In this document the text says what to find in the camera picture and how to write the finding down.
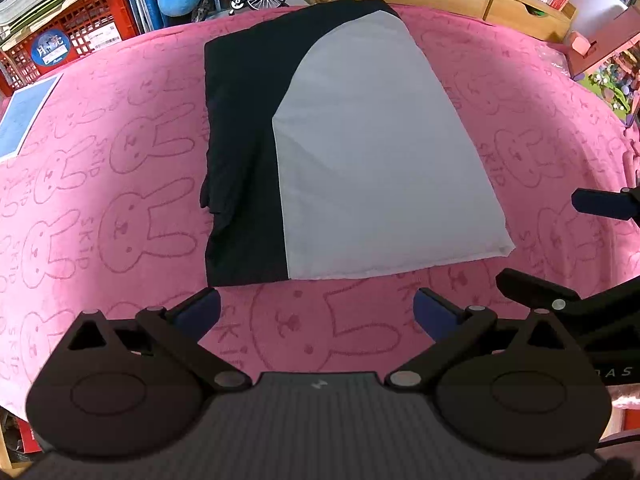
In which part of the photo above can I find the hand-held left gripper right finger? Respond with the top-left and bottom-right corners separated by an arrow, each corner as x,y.
386,288 -> 588,392

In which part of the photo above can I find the pink rabbit-print blanket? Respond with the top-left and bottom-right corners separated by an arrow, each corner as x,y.
0,2 -> 640,423

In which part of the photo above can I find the blue paper sheet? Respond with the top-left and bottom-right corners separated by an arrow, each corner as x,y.
0,72 -> 65,163

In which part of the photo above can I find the navy and white zip jacket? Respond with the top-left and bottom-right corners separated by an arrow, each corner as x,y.
200,0 -> 517,288

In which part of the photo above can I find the large red plastic crate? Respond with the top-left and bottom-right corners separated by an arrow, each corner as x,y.
0,0 -> 141,96

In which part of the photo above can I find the pink miniature dollhouse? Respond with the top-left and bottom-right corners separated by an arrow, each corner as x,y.
567,7 -> 640,128

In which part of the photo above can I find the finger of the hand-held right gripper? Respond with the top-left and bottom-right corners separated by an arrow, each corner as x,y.
495,268 -> 583,318
571,187 -> 640,221

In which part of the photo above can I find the white board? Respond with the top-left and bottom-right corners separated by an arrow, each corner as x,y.
567,0 -> 628,31

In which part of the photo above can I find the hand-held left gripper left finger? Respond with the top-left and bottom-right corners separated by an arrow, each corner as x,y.
47,287 -> 252,392

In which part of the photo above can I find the clear plastic bag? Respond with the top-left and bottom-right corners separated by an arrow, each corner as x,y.
542,42 -> 573,78

